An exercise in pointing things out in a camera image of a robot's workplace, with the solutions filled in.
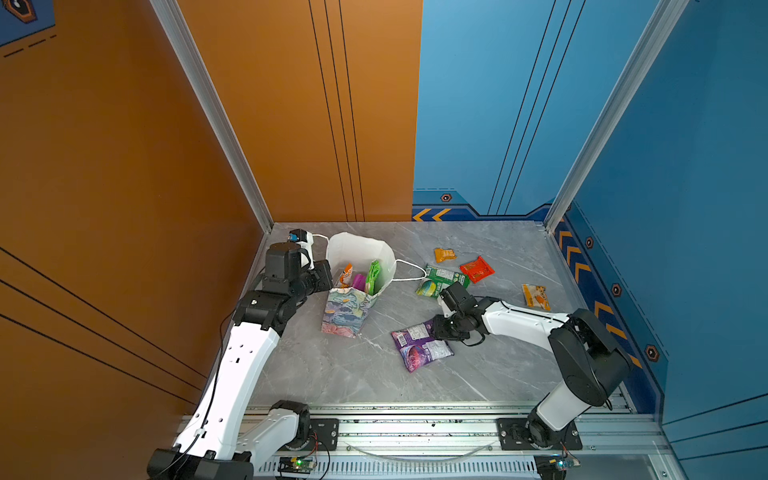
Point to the aluminium rail frame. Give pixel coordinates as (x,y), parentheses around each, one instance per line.
(460,439)

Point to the yellow orange snack packet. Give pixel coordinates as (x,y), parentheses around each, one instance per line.
(536,297)

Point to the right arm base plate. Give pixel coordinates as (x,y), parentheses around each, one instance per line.
(528,435)

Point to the magenta grape candy bag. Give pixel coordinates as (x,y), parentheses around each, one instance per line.
(359,282)

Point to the orange Fox's candy bag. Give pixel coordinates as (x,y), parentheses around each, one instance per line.
(346,276)

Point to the floral white paper bag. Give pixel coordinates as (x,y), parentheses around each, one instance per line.
(362,269)

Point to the small orange snack packet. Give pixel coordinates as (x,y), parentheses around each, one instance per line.
(443,255)

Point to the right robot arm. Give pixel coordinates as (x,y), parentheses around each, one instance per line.
(590,360)

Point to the green white snack bag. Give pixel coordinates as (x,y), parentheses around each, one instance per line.
(437,279)

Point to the purple white snack bag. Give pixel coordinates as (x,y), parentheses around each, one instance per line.
(418,346)

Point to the right circuit board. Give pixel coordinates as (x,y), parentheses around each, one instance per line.
(555,467)

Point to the large green chips bag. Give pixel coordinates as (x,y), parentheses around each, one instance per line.
(372,278)

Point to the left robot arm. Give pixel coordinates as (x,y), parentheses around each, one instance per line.
(210,445)

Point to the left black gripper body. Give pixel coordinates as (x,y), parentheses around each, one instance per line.
(310,282)

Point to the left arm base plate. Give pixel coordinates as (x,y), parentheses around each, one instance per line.
(323,430)

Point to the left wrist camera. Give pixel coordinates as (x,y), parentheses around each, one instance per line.
(305,240)

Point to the left circuit board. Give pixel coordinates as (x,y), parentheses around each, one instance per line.
(296,466)

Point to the circuit board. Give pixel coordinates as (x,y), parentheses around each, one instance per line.
(296,466)
(555,467)

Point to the small red snack packet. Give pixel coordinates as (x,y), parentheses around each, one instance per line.
(477,270)

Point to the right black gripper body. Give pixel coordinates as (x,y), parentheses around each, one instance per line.
(450,327)

